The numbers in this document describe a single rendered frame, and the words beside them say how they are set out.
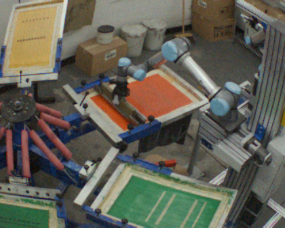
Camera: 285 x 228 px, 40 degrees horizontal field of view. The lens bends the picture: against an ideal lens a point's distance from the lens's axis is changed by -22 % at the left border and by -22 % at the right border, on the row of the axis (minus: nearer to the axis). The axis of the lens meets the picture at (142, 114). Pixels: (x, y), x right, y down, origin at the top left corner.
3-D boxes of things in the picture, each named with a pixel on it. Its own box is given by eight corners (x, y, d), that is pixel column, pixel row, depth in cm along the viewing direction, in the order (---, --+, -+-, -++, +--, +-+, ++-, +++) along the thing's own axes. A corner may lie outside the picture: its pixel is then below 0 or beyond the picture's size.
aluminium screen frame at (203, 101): (159, 65, 380) (159, 61, 377) (209, 105, 346) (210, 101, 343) (73, 96, 337) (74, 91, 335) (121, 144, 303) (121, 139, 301)
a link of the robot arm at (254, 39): (272, 32, 272) (246, 48, 319) (281, 34, 275) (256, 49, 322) (267, 19, 274) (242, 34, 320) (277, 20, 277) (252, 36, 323)
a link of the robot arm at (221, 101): (238, 100, 268) (178, 33, 275) (229, 111, 258) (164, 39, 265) (229, 110, 277) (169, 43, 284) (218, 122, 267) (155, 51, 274)
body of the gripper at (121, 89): (119, 100, 316) (121, 85, 309) (112, 93, 321) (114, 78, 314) (129, 96, 320) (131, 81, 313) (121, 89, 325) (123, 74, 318)
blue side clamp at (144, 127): (155, 125, 323) (156, 117, 318) (160, 130, 320) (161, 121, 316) (117, 142, 307) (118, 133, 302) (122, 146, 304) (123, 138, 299)
